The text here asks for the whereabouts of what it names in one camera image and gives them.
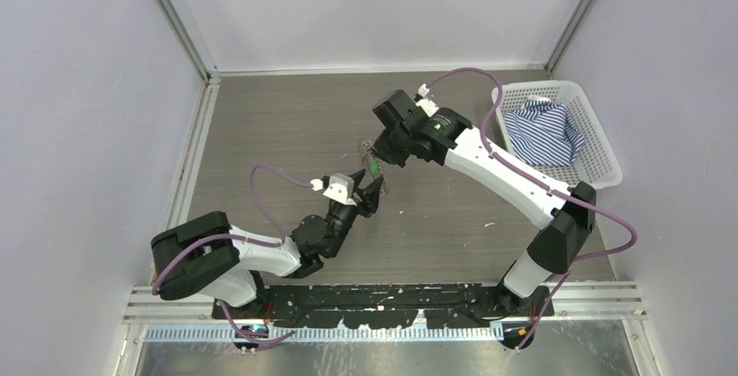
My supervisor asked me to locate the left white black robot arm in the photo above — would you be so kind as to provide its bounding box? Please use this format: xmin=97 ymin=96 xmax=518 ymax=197
xmin=151 ymin=169 xmax=385 ymax=319

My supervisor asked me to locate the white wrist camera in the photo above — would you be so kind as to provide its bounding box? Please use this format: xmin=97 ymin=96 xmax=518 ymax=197
xmin=414 ymin=84 xmax=439 ymax=118
xmin=310 ymin=173 xmax=357 ymax=206

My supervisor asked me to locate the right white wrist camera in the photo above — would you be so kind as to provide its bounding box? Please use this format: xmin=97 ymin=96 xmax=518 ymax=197
xmin=414 ymin=84 xmax=439 ymax=118

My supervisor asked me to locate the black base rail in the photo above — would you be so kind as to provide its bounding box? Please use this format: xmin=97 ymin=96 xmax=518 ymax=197
xmin=229 ymin=283 xmax=554 ymax=329

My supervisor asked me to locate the white plastic basket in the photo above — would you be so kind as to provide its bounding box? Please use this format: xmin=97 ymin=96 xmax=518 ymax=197
xmin=491 ymin=80 xmax=623 ymax=190

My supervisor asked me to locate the blue striped shirt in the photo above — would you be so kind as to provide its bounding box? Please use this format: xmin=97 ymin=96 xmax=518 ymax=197
xmin=503 ymin=95 xmax=587 ymax=167

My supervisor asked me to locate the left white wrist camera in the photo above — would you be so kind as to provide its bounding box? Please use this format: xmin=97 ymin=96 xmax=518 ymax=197
xmin=310 ymin=173 xmax=357 ymax=206

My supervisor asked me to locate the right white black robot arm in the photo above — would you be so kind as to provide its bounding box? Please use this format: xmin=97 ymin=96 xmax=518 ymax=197
xmin=372 ymin=90 xmax=596 ymax=316

